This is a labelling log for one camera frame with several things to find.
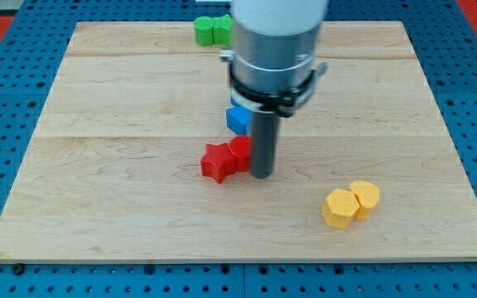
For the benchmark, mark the red star block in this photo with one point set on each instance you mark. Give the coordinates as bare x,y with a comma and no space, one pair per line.
218,162

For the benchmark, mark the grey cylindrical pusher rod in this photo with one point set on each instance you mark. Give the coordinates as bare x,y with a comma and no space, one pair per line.
264,131

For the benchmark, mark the green circle block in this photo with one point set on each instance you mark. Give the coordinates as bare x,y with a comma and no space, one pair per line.
204,31

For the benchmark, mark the red circle block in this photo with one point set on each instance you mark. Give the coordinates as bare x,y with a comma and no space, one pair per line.
240,147

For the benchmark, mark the yellow circle block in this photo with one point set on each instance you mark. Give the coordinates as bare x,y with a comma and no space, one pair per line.
368,196

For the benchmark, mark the wooden board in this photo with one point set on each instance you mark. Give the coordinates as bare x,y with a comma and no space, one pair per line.
112,172

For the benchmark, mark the blue pentagon block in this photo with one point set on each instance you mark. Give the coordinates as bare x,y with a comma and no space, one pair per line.
238,120

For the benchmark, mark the yellow hexagon block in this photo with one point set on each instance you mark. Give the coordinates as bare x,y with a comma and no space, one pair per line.
339,208

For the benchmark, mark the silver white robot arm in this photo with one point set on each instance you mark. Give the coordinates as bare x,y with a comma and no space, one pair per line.
271,71

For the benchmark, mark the green star block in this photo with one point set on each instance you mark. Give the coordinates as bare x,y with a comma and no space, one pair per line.
222,30

